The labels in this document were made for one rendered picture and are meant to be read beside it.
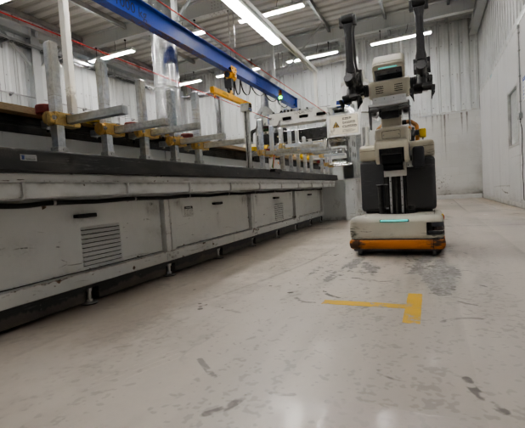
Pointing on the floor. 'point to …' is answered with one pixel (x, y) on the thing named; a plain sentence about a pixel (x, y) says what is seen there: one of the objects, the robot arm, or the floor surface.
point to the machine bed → (110, 230)
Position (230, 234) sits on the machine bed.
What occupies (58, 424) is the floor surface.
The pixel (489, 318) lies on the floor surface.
